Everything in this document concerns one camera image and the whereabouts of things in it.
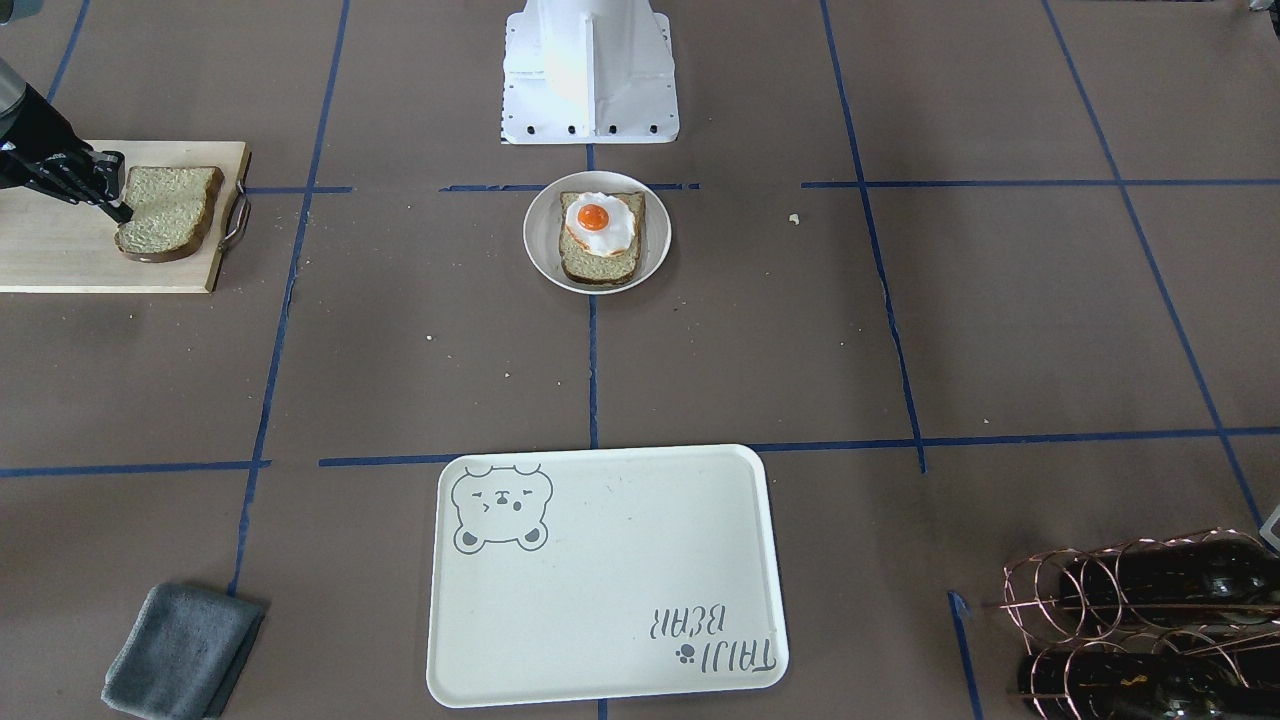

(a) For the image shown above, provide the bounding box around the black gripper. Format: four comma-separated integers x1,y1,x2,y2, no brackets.
1,85,134,225

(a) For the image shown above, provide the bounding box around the bread slice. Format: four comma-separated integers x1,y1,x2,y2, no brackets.
557,191,646,284
114,165,224,263

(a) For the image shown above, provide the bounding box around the white round plate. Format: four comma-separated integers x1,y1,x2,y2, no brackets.
522,170,673,295

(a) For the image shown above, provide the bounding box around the fried egg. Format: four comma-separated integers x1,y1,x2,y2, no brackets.
559,192,639,258

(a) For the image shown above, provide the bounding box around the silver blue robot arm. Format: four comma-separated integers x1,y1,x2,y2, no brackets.
1,61,133,225

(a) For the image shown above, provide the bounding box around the cream bear tray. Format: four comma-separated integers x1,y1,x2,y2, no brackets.
425,445,790,708

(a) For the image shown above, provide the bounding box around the wooden cutting board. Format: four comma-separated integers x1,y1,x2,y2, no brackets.
1,140,251,293

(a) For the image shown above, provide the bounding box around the grey folded cloth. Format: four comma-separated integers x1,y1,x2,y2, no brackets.
101,583,265,719

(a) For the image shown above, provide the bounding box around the front green wine bottle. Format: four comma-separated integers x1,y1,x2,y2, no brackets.
1010,630,1279,719

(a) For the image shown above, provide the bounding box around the green wine bottle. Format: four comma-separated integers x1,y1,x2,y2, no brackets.
1010,630,1279,719
1059,537,1279,629

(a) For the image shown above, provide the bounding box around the middle green wine bottle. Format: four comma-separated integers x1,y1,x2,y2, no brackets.
1059,537,1279,629

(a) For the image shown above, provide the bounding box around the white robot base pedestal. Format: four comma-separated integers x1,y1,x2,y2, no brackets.
500,1,681,145

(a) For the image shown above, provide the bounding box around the copper wire bottle rack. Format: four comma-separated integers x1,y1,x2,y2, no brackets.
998,528,1277,719

